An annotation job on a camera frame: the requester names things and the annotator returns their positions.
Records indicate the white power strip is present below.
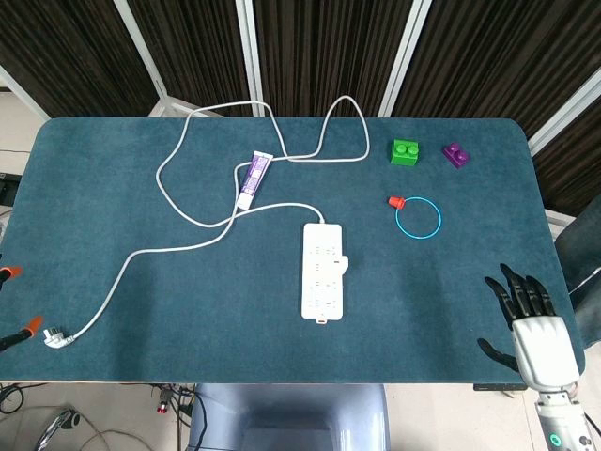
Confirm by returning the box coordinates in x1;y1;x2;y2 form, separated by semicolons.
300;222;344;326

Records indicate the blue-grey robot torso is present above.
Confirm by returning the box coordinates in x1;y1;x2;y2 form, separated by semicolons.
187;382;392;451

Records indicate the thin blue ring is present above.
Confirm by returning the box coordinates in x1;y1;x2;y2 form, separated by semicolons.
394;195;443;241

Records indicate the dark seat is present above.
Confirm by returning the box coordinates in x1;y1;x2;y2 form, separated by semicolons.
573;290;601;351

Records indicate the dark slatted screen panel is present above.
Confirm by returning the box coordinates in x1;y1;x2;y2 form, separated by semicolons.
253;0;417;117
532;91;601;222
126;0;254;117
392;0;601;137
0;0;159;118

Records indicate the grey-white power strip cord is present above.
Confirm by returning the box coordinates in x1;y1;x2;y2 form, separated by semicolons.
69;95;370;342

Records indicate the purple and white toothpaste tube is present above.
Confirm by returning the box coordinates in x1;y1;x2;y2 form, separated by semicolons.
235;150;275;210

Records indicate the white power plug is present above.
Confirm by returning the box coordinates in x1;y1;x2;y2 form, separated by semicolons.
41;327;76;350

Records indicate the teal fabric table mat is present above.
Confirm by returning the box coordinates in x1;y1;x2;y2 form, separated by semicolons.
0;116;587;382

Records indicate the purple toy building block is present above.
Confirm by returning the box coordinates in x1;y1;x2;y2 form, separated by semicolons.
441;142;472;170

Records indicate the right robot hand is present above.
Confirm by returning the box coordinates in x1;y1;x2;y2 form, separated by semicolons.
476;262;581;391

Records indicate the chrome metal fitting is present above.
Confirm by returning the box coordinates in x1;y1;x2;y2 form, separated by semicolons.
37;407;84;451

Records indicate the green toy building block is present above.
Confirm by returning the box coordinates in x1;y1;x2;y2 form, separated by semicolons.
389;138;422;167

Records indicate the white screen frame post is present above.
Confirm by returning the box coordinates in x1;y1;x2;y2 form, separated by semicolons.
236;0;267;117
0;64;51;121
528;77;601;154
378;0;432;117
112;0;189;117

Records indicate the black box device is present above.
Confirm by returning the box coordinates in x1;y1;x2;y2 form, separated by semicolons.
0;172;23;208

